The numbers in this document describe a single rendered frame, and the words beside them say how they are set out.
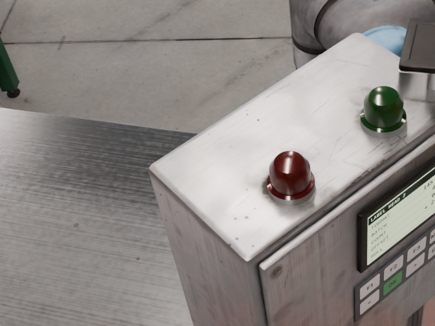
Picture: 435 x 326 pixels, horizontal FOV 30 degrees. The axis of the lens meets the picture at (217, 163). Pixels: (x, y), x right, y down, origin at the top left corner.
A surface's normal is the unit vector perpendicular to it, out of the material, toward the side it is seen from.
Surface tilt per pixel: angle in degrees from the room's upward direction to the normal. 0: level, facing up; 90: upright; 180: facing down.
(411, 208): 90
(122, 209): 0
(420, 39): 0
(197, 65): 0
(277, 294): 90
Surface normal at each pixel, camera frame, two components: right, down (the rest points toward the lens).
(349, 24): -0.61, -0.33
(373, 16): -0.19, -0.64
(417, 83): -0.29, 0.73
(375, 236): 0.61, 0.53
